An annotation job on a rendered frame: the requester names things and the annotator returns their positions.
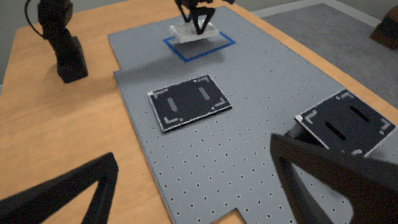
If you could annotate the white well plate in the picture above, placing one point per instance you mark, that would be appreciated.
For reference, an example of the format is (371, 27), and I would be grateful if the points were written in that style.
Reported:
(185, 32)

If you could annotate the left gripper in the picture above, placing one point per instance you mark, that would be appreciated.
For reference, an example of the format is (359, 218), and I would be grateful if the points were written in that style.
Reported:
(194, 12)

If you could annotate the blue tape outline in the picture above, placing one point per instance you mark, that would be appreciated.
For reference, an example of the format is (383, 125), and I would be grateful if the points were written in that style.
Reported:
(196, 56)

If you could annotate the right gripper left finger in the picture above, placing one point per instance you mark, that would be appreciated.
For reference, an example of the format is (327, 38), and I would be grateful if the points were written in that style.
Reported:
(38, 203)

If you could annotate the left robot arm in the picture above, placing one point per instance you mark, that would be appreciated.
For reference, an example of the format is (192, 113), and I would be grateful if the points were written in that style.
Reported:
(53, 16)

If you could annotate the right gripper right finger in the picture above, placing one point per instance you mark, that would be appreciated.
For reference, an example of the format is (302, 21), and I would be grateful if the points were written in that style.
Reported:
(370, 185)

